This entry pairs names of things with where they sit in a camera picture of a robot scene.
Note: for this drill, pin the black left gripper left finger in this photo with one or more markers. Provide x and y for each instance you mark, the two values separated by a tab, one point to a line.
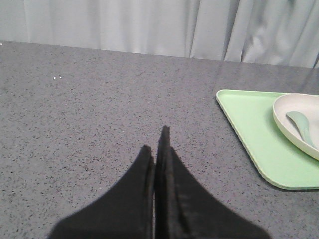
124	212

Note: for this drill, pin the light green tray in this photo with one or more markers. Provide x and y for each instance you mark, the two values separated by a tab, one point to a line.
277	160

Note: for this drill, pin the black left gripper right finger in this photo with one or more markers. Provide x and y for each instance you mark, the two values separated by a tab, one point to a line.
186	210

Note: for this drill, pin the teal green spoon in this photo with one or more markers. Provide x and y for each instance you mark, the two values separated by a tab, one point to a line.
303	126

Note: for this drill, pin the white curtain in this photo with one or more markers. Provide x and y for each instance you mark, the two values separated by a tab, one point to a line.
278	32

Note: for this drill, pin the beige round plate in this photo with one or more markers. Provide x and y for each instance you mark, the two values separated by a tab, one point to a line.
309	106

